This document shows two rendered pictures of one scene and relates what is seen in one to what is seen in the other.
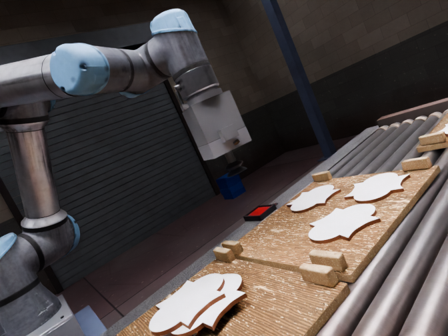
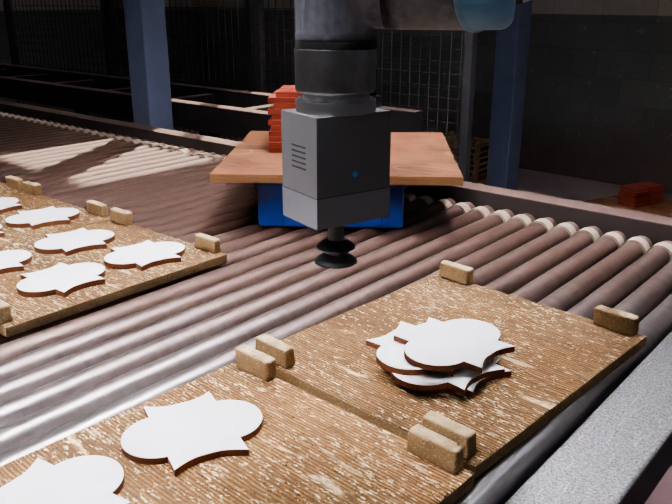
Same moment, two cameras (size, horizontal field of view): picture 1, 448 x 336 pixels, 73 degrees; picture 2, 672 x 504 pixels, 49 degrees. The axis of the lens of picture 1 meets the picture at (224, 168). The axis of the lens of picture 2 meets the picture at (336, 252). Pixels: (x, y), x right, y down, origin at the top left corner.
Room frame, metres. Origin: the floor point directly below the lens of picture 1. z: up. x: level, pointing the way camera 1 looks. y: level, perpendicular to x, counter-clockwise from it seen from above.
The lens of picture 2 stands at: (1.26, -0.18, 1.37)
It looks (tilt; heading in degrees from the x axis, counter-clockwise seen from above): 19 degrees down; 167
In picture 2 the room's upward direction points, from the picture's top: straight up
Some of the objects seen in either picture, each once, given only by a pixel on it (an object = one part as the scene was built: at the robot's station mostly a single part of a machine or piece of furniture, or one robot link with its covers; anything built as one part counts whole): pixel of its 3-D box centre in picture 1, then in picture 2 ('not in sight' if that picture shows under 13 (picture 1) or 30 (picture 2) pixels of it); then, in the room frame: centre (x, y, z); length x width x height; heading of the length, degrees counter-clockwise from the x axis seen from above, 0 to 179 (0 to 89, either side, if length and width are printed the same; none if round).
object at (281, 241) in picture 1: (327, 213); (193, 501); (0.68, -0.18, 0.93); 0.41 x 0.35 x 0.02; 124
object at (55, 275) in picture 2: not in sight; (70, 258); (-0.01, -0.36, 0.94); 0.41 x 0.35 x 0.04; 127
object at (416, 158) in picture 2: not in sight; (341, 154); (-0.35, 0.21, 1.03); 0.50 x 0.50 x 0.02; 74
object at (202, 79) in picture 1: (196, 85); (338, 73); (0.59, -0.02, 1.30); 0.08 x 0.08 x 0.05
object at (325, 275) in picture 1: (317, 274); (274, 350); (0.43, -0.06, 0.95); 0.06 x 0.02 x 0.03; 33
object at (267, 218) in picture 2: not in sight; (334, 186); (-0.29, 0.18, 0.97); 0.31 x 0.31 x 0.10; 74
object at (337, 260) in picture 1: (327, 259); (255, 362); (0.46, -0.09, 0.95); 0.06 x 0.02 x 0.03; 34
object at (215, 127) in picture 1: (215, 123); (331, 155); (0.58, -0.02, 1.23); 0.10 x 0.09 x 0.16; 21
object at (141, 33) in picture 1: (108, 143); not in sight; (5.00, 1.54, 1.71); 3.30 x 0.34 x 3.42; 124
